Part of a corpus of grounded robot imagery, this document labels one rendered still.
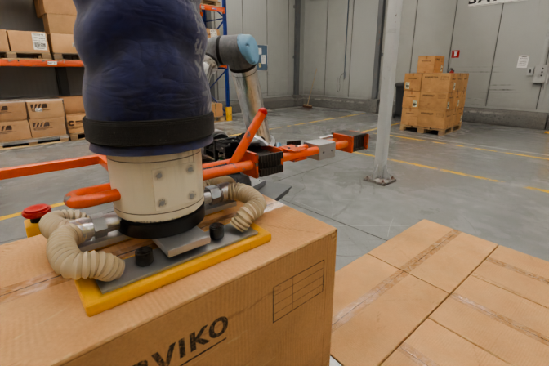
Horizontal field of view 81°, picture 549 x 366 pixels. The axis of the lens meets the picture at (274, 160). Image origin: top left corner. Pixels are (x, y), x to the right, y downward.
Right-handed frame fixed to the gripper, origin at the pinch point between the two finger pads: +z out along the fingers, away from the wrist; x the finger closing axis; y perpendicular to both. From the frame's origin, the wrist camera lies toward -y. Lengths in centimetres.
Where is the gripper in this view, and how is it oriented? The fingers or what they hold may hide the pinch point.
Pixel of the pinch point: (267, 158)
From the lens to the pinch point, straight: 80.8
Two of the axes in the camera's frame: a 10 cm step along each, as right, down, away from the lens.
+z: 6.4, 2.1, -7.4
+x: 0.0, -9.6, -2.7
